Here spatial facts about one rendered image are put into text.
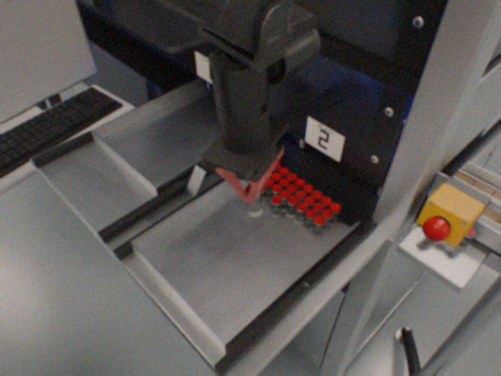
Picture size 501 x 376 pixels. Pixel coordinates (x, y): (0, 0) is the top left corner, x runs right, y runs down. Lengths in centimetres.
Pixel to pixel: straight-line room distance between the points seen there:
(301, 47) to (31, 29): 97
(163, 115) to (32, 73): 42
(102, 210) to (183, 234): 18
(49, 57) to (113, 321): 99
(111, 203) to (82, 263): 107
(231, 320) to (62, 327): 119
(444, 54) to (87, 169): 74
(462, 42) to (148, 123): 73
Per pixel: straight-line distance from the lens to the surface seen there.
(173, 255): 79
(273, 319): 69
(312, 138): 82
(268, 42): 37
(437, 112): 65
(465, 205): 74
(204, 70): 100
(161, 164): 96
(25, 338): 186
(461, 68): 61
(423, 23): 62
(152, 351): 168
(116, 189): 93
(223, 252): 78
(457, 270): 85
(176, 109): 111
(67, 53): 138
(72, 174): 100
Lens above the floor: 153
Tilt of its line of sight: 47 degrees down
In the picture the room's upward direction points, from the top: straight up
